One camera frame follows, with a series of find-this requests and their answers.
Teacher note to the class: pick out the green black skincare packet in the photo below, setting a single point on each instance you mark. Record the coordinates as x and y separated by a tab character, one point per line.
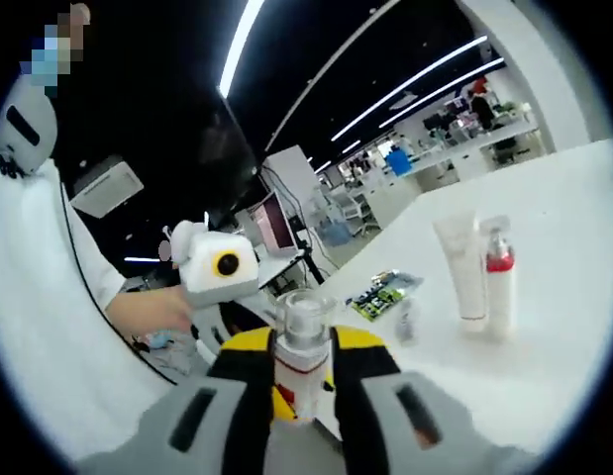
380	299

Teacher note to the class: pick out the small white skincare bottle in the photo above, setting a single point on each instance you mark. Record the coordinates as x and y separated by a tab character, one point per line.
406	324
301	356

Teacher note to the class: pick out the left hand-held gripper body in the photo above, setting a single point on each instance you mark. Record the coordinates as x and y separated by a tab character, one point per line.
207	277

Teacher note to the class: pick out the white pump bottle red collar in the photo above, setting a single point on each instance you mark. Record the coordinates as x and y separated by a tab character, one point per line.
501	287

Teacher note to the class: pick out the large black screen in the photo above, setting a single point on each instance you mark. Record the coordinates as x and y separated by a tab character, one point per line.
222	158

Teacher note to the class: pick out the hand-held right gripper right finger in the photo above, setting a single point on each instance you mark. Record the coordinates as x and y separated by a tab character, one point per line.
365	396

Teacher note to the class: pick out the white-framed monitor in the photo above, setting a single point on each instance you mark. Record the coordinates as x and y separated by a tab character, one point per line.
274	227

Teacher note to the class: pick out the black tripod stand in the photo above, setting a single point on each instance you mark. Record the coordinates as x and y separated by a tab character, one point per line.
311	262

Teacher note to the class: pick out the ceiling air conditioner unit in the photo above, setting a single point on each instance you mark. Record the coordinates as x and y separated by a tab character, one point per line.
108	185

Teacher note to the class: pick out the blue bin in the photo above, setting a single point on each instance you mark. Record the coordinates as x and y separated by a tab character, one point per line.
400	162

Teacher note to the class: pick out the white chest-worn device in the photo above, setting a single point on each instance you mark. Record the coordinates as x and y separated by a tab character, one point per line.
24	133

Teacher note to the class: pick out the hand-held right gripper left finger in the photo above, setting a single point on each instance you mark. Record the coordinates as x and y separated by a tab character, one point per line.
227	396

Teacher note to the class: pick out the white office counter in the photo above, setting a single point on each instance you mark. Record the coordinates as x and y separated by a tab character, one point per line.
435	165

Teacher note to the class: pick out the wide ceiling light strip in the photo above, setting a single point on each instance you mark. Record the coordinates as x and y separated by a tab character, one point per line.
242	47

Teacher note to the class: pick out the large white skincare tube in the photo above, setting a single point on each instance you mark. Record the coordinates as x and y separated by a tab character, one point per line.
464	277

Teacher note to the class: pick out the person's left hand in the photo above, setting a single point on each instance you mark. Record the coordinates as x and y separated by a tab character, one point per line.
167	312

